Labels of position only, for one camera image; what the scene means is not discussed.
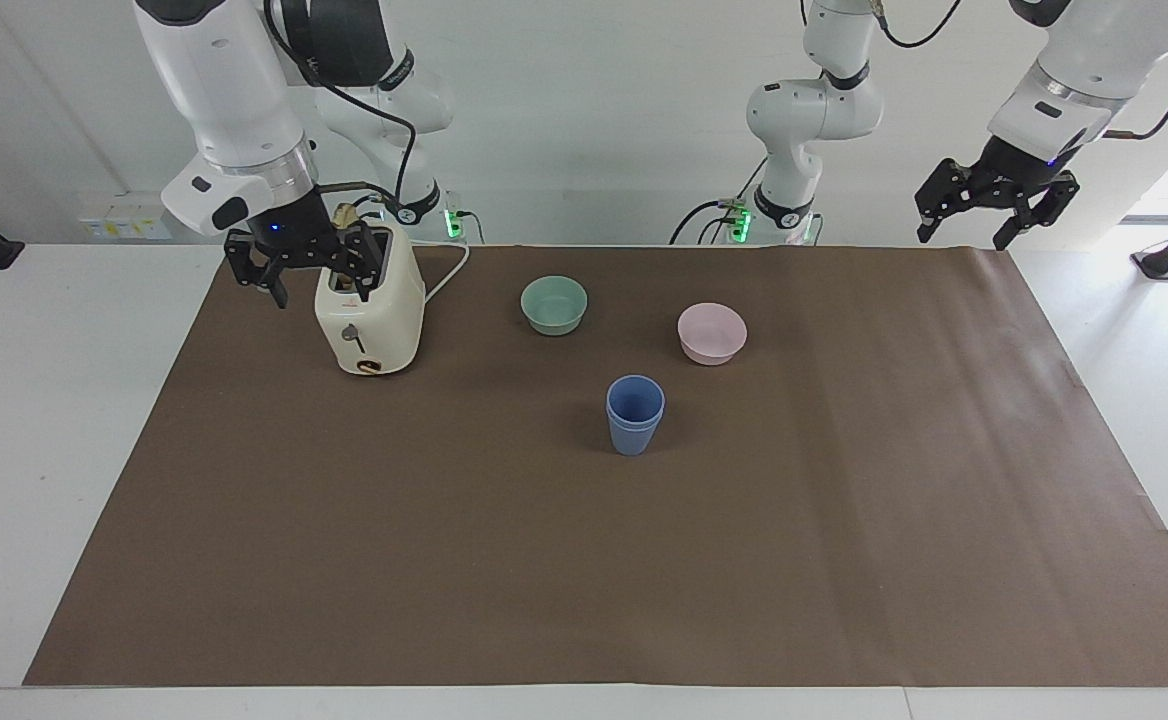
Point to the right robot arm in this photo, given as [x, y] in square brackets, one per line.
[214, 80]

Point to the pink bowl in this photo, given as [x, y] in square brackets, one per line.
[712, 335]

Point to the green bowl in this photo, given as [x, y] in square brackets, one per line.
[554, 305]

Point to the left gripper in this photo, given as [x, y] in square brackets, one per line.
[1022, 170]

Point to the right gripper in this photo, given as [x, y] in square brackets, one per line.
[289, 228]

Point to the white wall socket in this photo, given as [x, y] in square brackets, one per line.
[124, 222]

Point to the blue cup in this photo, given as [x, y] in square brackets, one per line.
[635, 398]
[633, 440]

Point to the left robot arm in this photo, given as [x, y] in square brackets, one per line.
[804, 110]

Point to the cream toaster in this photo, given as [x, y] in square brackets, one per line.
[369, 310]

